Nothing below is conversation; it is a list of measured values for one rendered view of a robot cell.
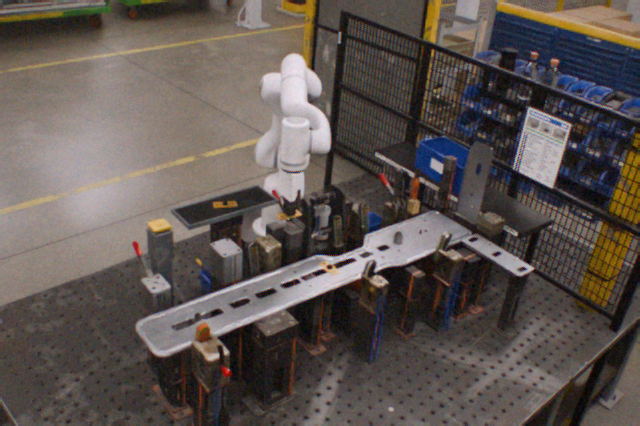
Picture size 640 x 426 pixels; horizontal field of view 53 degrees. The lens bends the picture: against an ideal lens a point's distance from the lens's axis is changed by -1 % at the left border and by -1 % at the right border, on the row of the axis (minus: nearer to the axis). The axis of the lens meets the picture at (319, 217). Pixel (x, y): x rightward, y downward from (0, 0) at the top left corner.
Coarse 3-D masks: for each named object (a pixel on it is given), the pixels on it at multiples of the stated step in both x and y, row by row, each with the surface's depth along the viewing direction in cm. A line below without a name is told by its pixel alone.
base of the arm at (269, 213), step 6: (276, 204) 277; (282, 204) 278; (264, 210) 282; (270, 210) 279; (276, 210) 279; (264, 216) 283; (270, 216) 281; (258, 222) 291; (264, 222) 284; (270, 222) 282; (282, 222) 283; (258, 228) 287; (264, 228) 285; (258, 234) 284; (264, 234) 283
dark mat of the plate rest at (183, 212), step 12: (240, 192) 242; (252, 192) 243; (264, 192) 243; (192, 204) 231; (204, 204) 232; (240, 204) 234; (252, 204) 235; (180, 216) 224; (192, 216) 224; (204, 216) 225; (216, 216) 226
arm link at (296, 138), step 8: (288, 120) 198; (296, 120) 199; (304, 120) 200; (288, 128) 197; (296, 128) 196; (304, 128) 197; (288, 136) 198; (296, 136) 197; (304, 136) 199; (280, 144) 203; (288, 144) 199; (296, 144) 199; (304, 144) 199; (280, 152) 203; (288, 152) 201; (296, 152) 200; (304, 152) 201; (288, 160) 202; (296, 160) 202; (304, 160) 204
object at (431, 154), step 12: (420, 144) 296; (432, 144) 303; (444, 144) 306; (456, 144) 299; (420, 156) 299; (432, 156) 291; (444, 156) 285; (456, 156) 301; (432, 168) 293; (456, 168) 280; (480, 168) 283; (456, 180) 281; (456, 192) 283
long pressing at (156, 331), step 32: (416, 224) 264; (448, 224) 266; (320, 256) 237; (352, 256) 240; (384, 256) 242; (416, 256) 244; (224, 288) 216; (256, 288) 218; (288, 288) 220; (320, 288) 221; (160, 320) 200; (224, 320) 203; (160, 352) 189
